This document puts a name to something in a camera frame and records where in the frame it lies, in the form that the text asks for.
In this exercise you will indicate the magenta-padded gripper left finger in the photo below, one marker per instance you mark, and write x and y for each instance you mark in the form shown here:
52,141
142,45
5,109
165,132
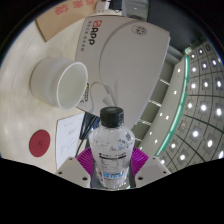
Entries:
71,170

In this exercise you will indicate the white paper ream box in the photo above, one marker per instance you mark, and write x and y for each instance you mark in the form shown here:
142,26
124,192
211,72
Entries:
130,66

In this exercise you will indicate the clear black-capped water bottle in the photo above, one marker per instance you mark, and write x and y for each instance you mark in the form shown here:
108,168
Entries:
111,153

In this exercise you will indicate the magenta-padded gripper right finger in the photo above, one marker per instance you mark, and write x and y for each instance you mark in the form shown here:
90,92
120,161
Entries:
151,170

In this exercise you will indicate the black power adapter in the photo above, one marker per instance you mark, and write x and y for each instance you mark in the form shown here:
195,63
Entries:
116,4

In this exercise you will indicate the round ceiling lights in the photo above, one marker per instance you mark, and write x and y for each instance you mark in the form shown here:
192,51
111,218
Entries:
203,107

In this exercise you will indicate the white printed paper sheet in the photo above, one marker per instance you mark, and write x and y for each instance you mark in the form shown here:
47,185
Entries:
68,140

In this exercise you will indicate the white cup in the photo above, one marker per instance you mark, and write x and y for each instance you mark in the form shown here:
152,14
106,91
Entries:
46,81

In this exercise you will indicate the flat round red coaster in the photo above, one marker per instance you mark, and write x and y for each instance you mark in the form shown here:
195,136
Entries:
39,143

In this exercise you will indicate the brown kraft envelope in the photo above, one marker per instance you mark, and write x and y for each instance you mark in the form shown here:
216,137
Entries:
63,20

